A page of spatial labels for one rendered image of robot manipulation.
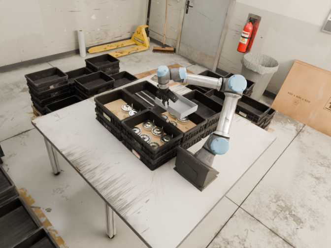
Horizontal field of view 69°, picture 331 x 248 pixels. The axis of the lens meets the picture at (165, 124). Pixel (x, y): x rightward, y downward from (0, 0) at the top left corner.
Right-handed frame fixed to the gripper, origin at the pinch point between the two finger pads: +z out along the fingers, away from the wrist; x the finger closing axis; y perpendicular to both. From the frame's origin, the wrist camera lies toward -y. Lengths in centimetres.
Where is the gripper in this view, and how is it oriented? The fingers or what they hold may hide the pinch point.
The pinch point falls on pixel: (167, 107)
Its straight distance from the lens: 183.9
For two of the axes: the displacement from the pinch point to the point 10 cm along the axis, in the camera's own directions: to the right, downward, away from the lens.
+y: -7.6, -4.7, 4.5
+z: 0.7, 6.3, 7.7
